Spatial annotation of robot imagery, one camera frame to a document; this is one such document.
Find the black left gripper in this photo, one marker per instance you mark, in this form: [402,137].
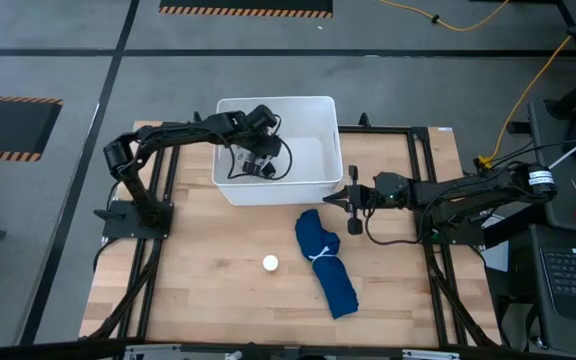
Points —
[264,145]

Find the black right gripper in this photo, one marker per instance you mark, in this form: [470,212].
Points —
[388,192]

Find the blue cloth bundle white tie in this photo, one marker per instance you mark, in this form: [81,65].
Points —
[333,280]

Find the orange pill bottle white cap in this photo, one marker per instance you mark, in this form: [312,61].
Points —
[270,263]

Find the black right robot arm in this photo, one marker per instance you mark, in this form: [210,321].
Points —
[468,192]

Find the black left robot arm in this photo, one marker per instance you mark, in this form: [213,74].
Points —
[178,132]

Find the white plastic bin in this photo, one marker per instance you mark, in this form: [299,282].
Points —
[313,150]

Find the black hazard striped floor mat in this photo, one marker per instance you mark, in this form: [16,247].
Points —
[8,127]
[245,5]

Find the black side desk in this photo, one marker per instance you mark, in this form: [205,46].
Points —
[563,210]

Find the black crossbar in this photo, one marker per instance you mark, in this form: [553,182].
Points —
[68,350]

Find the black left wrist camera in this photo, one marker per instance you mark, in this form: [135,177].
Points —
[261,117]

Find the black aluminium table frame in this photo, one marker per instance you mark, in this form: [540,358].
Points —
[418,131]

